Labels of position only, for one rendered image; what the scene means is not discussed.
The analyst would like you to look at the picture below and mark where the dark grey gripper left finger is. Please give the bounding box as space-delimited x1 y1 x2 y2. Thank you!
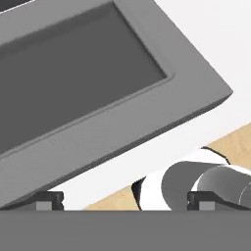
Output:
5 190 65 212

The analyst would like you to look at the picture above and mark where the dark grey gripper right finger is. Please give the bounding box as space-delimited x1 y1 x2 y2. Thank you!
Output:
186 190 250 212

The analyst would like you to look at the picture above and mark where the white and grey round object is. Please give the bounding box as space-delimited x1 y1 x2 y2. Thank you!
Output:
130 146 251 212

